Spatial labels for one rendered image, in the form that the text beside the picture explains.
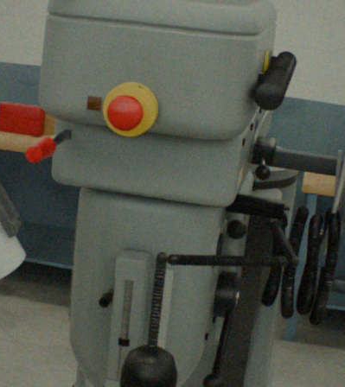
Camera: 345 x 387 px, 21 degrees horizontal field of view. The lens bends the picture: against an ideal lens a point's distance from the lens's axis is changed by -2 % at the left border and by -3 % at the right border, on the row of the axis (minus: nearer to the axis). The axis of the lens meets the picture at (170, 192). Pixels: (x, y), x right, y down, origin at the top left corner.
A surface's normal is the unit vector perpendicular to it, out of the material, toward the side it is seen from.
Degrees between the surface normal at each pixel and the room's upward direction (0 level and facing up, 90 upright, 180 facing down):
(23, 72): 90
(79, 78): 90
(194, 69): 90
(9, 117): 90
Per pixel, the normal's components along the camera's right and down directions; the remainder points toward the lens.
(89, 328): -0.44, 0.18
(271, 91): -0.17, 0.23
